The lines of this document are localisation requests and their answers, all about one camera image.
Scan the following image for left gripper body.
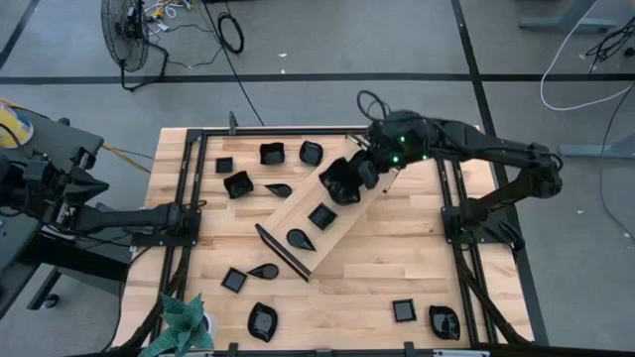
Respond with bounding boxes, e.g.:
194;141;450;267
43;147;98;232

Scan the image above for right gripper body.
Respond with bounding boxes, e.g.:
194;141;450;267
365;126;416;174

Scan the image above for black pointed leaf plate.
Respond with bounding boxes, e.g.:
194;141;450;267
326;174;362;206

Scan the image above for black teardrop plate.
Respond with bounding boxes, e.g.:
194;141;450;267
286;228;318;252
246;263;280;281
263;182;294;199

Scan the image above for black oval leaf plate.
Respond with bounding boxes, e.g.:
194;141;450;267
429;304;461;341
247;301;279;344
299;140;324;168

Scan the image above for black side table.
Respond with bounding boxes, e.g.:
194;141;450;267
0;106;131;318

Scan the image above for wooden shelf riser black legs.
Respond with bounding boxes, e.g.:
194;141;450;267
254;132;402;283

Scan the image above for yellow and white round object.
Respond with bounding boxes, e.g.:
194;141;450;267
0;101;35;150

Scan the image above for black floor fan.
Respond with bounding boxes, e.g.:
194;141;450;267
100;0;171;93

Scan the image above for green paper plant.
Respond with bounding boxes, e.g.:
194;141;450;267
138;292;217;357

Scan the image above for white plant pot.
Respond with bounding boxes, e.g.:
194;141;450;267
202;311;220;338

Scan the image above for grey desk foot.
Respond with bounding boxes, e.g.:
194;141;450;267
559;131;635;160
518;0;619;31

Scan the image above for yellow floor cable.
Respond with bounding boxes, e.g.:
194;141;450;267
101;142;153;175

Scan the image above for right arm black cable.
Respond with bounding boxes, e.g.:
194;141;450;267
356;89;393;123

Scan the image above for black floor cable with coil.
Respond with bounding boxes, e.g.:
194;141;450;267
200;0;267;128

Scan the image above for white floor cable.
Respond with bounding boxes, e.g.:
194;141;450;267
539;0;635;112

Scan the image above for white power strip with cables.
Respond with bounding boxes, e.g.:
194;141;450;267
143;0;199;31

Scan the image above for thin grey floor cable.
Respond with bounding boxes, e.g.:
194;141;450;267
597;81;635;244

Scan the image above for black cable bundle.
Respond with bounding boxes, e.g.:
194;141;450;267
584;17;635;63

